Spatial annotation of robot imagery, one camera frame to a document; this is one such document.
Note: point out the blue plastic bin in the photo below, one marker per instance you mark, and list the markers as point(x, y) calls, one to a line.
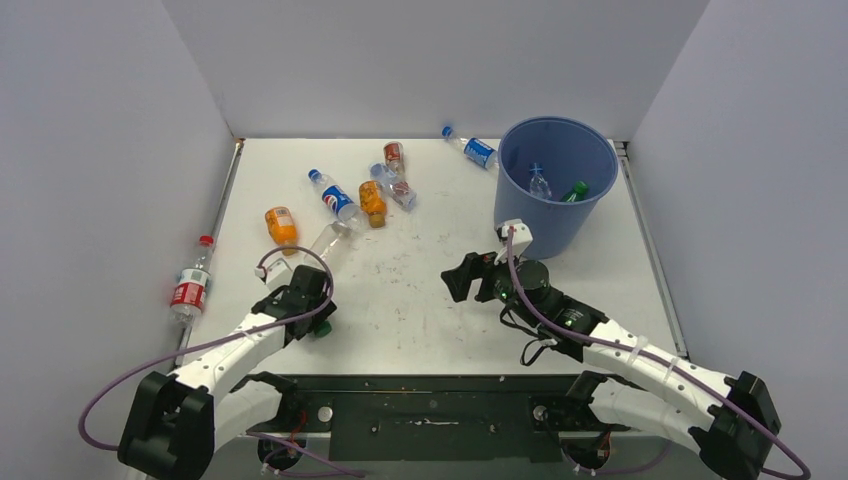
point(569, 151)

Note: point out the crushed clear bottle blue cap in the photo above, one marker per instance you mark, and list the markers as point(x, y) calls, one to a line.
point(393, 185)

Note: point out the green plastic bottle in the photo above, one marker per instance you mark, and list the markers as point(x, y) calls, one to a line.
point(577, 193)

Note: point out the green cap tea bottle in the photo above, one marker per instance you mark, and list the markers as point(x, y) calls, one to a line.
point(322, 330)

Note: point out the red cap red label bottle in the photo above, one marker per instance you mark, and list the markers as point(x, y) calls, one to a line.
point(189, 296)

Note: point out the far blue label bottle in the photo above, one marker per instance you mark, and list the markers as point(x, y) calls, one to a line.
point(472, 148)

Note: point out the pepsi bottle blue label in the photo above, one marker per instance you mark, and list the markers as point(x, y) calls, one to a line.
point(342, 206)

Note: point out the clear bottle silver cap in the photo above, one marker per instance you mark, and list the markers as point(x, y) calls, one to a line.
point(333, 245)

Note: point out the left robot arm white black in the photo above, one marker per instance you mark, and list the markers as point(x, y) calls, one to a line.
point(178, 420)

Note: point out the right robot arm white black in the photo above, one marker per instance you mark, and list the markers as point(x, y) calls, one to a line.
point(730, 422)

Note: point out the red label small bottle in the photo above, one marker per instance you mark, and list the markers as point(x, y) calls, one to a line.
point(394, 158)

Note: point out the orange juice bottle gold cap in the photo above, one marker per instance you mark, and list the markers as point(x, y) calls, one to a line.
point(372, 204)

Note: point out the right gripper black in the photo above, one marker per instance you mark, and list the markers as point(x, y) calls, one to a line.
point(473, 267)

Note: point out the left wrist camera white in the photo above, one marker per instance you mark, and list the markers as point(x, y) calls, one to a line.
point(274, 275)

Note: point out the crushed blue label bottle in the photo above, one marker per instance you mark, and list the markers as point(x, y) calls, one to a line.
point(538, 185)

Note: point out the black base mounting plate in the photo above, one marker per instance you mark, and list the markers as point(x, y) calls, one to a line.
point(434, 418)

